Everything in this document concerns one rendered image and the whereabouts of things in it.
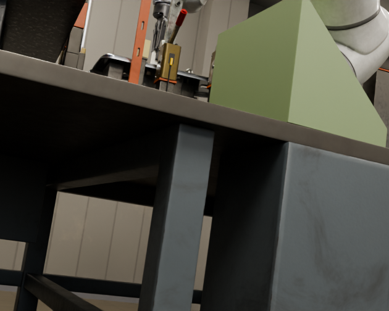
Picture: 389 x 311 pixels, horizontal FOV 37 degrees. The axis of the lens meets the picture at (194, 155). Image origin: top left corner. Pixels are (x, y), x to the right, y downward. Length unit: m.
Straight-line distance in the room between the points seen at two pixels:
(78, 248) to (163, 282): 2.84
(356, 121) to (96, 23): 3.03
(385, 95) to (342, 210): 0.84
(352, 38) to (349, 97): 0.16
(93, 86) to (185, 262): 0.37
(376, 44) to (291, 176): 0.44
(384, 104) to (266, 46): 0.76
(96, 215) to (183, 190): 2.85
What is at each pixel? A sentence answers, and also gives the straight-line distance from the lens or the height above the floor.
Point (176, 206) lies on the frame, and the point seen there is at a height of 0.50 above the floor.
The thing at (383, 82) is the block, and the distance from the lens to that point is 2.02.
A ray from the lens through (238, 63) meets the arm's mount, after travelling 1.42.
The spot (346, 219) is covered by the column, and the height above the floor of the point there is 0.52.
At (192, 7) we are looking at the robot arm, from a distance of 2.28.
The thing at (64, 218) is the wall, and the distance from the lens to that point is 3.89.
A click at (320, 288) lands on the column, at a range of 1.21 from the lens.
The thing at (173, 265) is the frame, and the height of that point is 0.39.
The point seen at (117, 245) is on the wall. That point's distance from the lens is 3.99.
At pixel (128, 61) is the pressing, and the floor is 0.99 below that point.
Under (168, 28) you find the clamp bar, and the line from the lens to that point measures 1.94.
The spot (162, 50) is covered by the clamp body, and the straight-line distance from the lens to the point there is 1.89.
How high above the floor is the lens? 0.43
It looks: 9 degrees up
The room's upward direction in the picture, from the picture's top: 8 degrees clockwise
